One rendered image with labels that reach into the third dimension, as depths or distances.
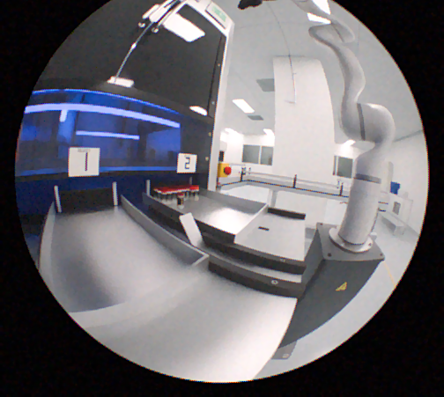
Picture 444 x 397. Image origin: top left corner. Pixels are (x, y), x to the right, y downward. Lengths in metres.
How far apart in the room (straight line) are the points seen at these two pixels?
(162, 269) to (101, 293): 0.11
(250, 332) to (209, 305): 0.06
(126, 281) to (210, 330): 0.12
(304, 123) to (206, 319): 1.95
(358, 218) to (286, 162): 1.54
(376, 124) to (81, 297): 0.64
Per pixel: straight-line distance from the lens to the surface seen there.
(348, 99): 0.47
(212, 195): 0.58
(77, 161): 0.34
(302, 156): 1.85
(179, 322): 0.17
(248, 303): 0.19
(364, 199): 0.42
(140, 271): 0.22
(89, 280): 0.23
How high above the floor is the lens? 1.04
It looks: 6 degrees down
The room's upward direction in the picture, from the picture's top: 6 degrees clockwise
